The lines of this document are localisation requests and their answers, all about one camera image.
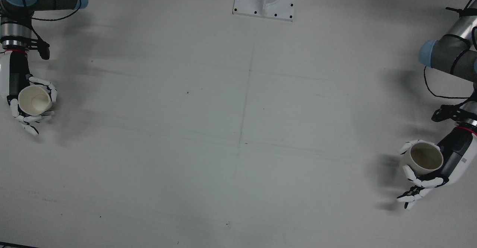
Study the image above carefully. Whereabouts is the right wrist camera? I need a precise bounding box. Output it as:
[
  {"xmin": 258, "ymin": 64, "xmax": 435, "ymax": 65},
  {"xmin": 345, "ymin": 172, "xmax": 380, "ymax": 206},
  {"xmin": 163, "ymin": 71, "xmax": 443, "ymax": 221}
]
[{"xmin": 26, "ymin": 36, "xmax": 51, "ymax": 60}]

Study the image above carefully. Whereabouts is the beige paper cup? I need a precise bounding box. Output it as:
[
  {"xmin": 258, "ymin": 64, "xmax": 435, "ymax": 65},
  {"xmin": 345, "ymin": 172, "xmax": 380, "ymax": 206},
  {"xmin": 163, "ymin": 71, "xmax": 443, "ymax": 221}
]
[{"xmin": 402, "ymin": 142, "xmax": 444, "ymax": 177}]

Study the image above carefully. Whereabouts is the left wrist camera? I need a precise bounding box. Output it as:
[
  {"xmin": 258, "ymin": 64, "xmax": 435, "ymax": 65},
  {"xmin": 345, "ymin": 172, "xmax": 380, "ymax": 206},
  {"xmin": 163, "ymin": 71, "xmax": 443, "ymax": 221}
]
[{"xmin": 432, "ymin": 103, "xmax": 468, "ymax": 124}]

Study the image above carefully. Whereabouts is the white paper cup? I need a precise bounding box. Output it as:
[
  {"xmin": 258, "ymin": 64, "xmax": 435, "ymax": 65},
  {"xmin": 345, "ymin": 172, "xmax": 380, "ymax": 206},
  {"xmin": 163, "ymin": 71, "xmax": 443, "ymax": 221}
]
[{"xmin": 18, "ymin": 85, "xmax": 53, "ymax": 116}]

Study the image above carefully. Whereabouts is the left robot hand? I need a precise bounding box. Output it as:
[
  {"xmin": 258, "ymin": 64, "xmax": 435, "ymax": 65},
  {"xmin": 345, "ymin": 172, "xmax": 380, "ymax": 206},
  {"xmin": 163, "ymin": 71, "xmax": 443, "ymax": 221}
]
[{"xmin": 396, "ymin": 127, "xmax": 477, "ymax": 209}]

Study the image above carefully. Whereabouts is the white robot mount bracket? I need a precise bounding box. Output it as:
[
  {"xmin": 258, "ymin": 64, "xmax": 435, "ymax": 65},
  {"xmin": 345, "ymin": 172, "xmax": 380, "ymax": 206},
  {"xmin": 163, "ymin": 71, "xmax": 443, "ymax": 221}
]
[{"xmin": 233, "ymin": 0, "xmax": 297, "ymax": 21}]

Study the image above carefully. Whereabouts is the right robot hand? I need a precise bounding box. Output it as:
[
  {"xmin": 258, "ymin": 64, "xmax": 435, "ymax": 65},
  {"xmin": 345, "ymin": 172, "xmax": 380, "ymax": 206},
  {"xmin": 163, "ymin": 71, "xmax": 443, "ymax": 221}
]
[{"xmin": 0, "ymin": 51, "xmax": 58, "ymax": 137}]

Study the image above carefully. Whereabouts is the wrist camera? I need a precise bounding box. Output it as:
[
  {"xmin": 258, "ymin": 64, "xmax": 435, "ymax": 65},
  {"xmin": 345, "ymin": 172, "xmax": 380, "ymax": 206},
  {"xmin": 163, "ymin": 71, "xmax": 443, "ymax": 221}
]
[
  {"xmin": 432, "ymin": 103, "xmax": 468, "ymax": 124},
  {"xmin": 26, "ymin": 36, "xmax": 51, "ymax": 60}
]

